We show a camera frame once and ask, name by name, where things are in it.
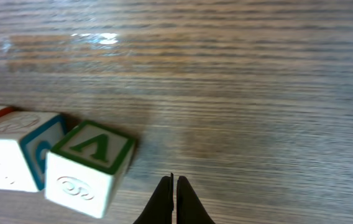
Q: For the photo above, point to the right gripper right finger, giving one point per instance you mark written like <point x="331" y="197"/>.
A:
<point x="189" y="209"/>

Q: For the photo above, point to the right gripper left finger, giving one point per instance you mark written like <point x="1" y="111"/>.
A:
<point x="159" y="208"/>

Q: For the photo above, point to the red I side block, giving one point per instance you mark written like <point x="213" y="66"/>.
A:
<point x="85" y="169"/>

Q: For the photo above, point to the yellow turtle picture block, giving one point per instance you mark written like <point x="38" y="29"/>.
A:
<point x="25" y="139"/>

